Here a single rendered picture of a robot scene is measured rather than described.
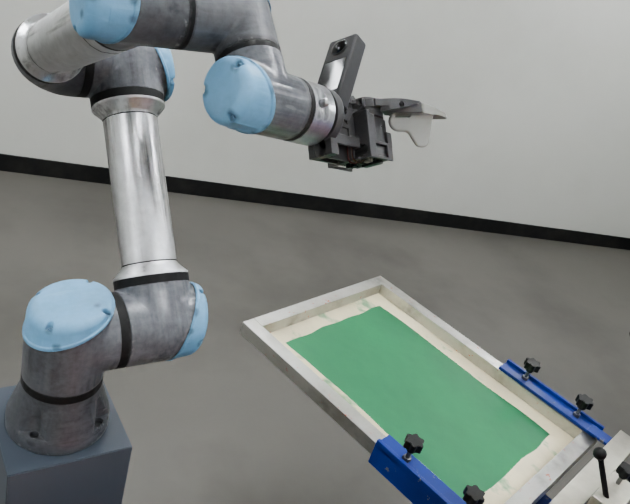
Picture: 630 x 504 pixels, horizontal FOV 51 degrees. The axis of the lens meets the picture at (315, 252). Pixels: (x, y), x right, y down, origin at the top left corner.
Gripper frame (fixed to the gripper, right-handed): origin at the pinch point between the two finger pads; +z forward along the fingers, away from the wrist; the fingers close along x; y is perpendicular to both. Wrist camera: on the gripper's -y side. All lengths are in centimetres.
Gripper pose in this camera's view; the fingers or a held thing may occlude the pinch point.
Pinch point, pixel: (400, 125)
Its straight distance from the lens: 99.8
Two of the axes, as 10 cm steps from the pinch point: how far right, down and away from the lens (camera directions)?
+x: 7.7, -1.3, -6.3
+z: 6.3, 0.1, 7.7
